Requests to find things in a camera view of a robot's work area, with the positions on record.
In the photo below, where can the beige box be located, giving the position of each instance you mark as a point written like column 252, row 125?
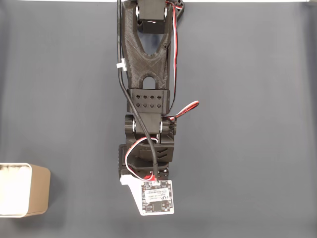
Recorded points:
column 39, row 191

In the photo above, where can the white zip tie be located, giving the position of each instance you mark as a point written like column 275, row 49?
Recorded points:
column 121, row 66

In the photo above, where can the white padding paper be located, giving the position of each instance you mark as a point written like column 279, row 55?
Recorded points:
column 13, row 188

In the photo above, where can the white camera board mount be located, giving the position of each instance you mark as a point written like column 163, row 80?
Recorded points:
column 158, row 198

